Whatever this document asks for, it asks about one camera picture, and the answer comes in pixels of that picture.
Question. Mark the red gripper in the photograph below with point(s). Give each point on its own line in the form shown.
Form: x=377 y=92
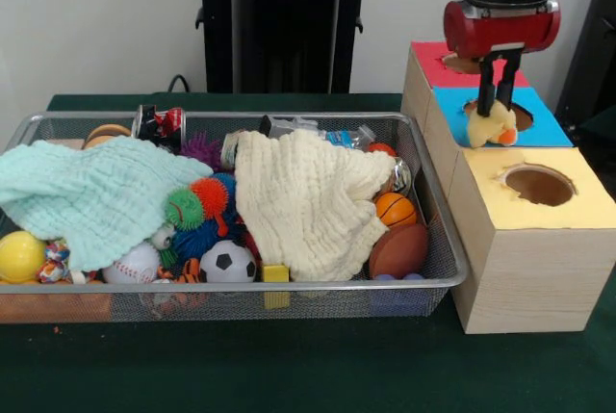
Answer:
x=505 y=28

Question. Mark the yellow plush duck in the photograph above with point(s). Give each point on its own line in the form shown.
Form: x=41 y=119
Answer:
x=491 y=129

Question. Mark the cream waffle cloth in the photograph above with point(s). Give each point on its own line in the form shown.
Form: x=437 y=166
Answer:
x=308 y=206

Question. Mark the orange striped plush tiger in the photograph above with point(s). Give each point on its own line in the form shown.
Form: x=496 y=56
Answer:
x=190 y=271

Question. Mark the wooden box with three holes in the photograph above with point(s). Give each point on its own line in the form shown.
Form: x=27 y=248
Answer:
x=529 y=278

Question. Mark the black chair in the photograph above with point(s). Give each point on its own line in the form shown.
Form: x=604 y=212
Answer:
x=592 y=71

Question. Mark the small orange basketball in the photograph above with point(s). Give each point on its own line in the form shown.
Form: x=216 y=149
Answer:
x=394 y=211

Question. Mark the brown toy football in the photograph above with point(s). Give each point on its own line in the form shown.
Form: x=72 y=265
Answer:
x=399 y=251

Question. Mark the yellow wooden block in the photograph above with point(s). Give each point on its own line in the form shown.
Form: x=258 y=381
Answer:
x=274 y=273

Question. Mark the black and white soccer ball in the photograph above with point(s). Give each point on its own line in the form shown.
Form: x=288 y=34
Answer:
x=226 y=264

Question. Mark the multicolour spiky caterpillar toy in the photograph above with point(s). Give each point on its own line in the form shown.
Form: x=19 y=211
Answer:
x=185 y=208

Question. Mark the dark green table cloth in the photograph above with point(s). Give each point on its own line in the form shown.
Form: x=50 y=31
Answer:
x=289 y=369

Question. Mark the white baseball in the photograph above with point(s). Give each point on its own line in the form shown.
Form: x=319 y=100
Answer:
x=132 y=266

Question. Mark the mint green waffle cloth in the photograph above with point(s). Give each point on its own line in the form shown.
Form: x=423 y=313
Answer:
x=86 y=191

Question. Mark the yellow ball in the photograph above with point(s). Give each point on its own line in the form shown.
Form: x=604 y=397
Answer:
x=19 y=256

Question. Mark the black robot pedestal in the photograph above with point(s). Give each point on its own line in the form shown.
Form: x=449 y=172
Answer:
x=289 y=23

